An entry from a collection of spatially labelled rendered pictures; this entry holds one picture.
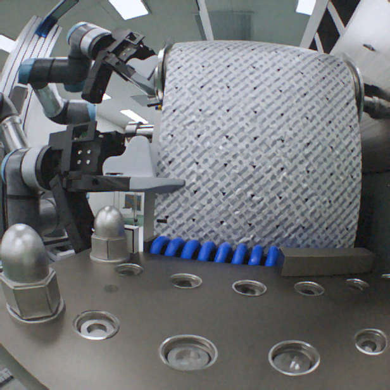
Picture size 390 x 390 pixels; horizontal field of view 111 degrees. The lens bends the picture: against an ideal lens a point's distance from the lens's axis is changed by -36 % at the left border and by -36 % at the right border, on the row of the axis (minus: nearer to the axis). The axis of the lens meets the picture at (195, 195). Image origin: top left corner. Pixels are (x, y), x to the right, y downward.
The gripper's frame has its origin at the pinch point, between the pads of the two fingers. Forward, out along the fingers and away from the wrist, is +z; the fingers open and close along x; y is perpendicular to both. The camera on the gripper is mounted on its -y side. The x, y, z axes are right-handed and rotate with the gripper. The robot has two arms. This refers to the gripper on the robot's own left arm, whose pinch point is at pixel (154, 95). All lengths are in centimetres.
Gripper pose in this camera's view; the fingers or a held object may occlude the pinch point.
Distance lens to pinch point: 34.8
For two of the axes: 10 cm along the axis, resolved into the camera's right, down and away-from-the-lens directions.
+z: 7.1, 6.9, -1.1
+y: 6.7, -7.2, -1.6
